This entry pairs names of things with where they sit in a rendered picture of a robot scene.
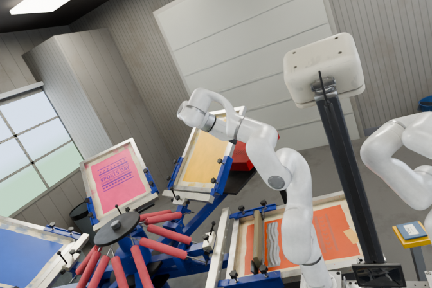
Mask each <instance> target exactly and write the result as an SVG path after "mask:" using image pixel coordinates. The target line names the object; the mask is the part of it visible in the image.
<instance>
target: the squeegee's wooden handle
mask: <svg viewBox="0 0 432 288"><path fill-rule="evenodd" d="M261 259H262V216H261V214H260V211H259V210H255V223H254V237H253V261H254V263H255V265H256V268H259V267H260V265H261Z"/></svg>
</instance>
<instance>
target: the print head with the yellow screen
mask: <svg viewBox="0 0 432 288"><path fill-rule="evenodd" d="M234 110H235V111H236V113H238V114H240V115H243V116H245V113H246V110H247V108H246V107H245V106H242V107H235V108H234ZM210 113H212V114H214V115H215V116H216V118H218V119H220V120H222V121H225V122H226V111H225V109H224V110H219V111H213V112H210ZM234 149H235V145H234V144H232V143H230V142H228V141H221V140H219V139H218V138H216V137H214V136H212V135H211V134H209V133H207V132H204V131H203V130H201V129H198V128H197V127H195V128H193V130H192V133H191V135H190V138H189V140H188V143H187V145H186V148H185V150H184V153H183V156H182V157H179V159H178V160H176V159H174V161H173V163H174V164H176V163H177V164H176V166H175V169H174V172H173V174H172V177H170V176H169V175H168V176H167V177H166V180H167V181H169V180H170V182H169V184H168V186H167V187H168V190H164V192H163V196H165V197H168V198H172V199H171V201H172V203H173V204H176V205H178V207H177V210H176V212H181V213H182V214H183V213H189V212H191V213H194V212H192V211H191V210H189V209H187V207H188V204H190V201H197V202H202V203H211V204H213V201H214V198H215V197H214V195H222V194H223V191H224V187H225V185H226V181H227V178H228V175H229V172H230V168H231V165H232V162H233V159H232V155H233V151H234ZM174 190H176V191H174ZM178 191H182V192H178ZM190 192H195V193H190Z"/></svg>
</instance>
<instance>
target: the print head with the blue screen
mask: <svg viewBox="0 0 432 288"><path fill-rule="evenodd" d="M88 240H89V234H86V233H83V235H82V236H81V233H77V232H74V227H70V228H68V230H66V229H62V228H58V227H55V222H52V223H50V225H46V227H43V226H39V225H36V224H31V223H28V222H24V221H21V220H16V219H11V218H9V217H4V216H1V215H0V288H51V287H52V285H53V284H54V283H55V282H56V281H57V279H58V278H59V277H60V275H63V274H64V273H65V272H66V271H68V272H71V273H72V279H73V278H74V277H75V276H76V270H77V268H78V267H79V265H80V264H81V262H77V261H78V259H79V258H80V253H81V249H82V248H83V247H84V246H85V244H86V243H87V241H88ZM72 282H73V281H72V280H71V281H70V283H69V284H71V283H72Z"/></svg>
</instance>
